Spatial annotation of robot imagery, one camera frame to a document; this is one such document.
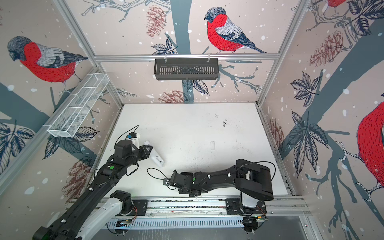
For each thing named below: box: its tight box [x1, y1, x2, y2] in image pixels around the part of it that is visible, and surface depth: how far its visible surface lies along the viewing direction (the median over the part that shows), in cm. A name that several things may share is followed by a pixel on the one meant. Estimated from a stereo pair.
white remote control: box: [143, 140, 164, 168], surface depth 84 cm
